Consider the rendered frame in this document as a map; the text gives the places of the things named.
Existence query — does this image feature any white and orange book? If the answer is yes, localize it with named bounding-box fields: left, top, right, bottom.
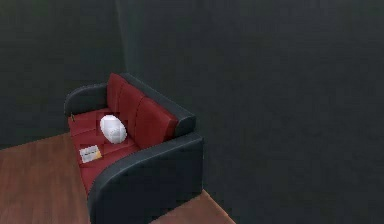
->
left=79, top=144, right=103, bottom=164

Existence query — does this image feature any red and black sofa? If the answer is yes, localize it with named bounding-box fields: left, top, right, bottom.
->
left=63, top=72, right=205, bottom=224

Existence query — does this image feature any white round pillow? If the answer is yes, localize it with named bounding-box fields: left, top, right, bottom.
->
left=99, top=114, right=128, bottom=145

